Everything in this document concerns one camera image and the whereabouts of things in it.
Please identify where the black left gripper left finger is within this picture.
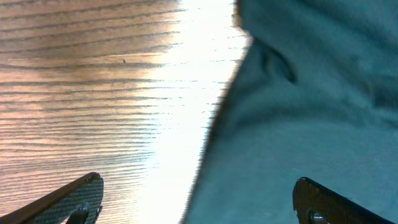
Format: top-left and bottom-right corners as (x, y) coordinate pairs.
(1, 172), (104, 224)

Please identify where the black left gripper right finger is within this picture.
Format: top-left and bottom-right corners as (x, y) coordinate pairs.
(292, 177), (394, 224)

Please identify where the black t-shirt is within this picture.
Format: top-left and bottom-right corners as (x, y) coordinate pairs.
(183, 0), (397, 223)

